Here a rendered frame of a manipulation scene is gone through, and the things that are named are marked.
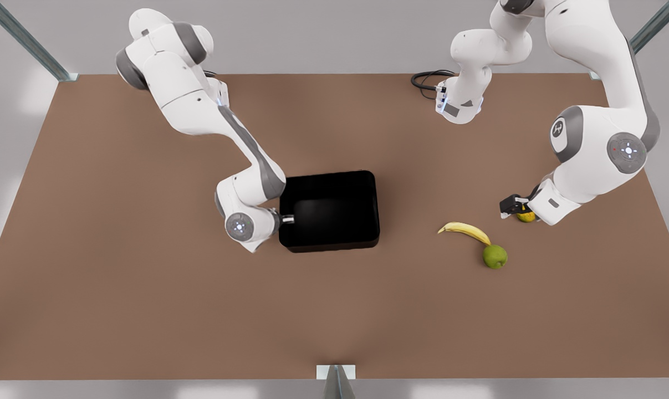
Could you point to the black rectangular bin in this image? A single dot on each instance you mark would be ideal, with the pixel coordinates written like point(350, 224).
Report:
point(331, 210)

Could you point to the yellow banana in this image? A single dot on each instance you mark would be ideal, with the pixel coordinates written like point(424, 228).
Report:
point(467, 231)

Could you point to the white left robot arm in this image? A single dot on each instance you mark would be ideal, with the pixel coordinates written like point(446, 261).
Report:
point(592, 66)

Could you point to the yellow-green fruit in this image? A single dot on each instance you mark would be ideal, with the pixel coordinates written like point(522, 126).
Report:
point(526, 216)

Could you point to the silver frame post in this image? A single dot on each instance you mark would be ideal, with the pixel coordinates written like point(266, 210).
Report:
point(26, 40)
point(336, 382)
point(651, 26)

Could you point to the green apple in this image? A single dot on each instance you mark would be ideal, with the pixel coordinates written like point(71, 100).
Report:
point(495, 256)

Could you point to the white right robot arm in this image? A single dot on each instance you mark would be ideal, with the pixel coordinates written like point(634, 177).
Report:
point(187, 91)

